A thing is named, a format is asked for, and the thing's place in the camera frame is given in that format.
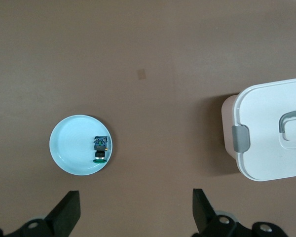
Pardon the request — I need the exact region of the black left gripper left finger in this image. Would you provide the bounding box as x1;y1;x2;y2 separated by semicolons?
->
0;190;81;237

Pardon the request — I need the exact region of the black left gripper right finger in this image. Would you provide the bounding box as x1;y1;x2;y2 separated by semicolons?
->
192;188;286;237

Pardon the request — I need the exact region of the light blue round plate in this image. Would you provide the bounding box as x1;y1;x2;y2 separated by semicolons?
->
49;114;115;176

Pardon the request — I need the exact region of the green push-button switch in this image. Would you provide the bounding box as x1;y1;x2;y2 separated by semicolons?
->
92;135;109;164

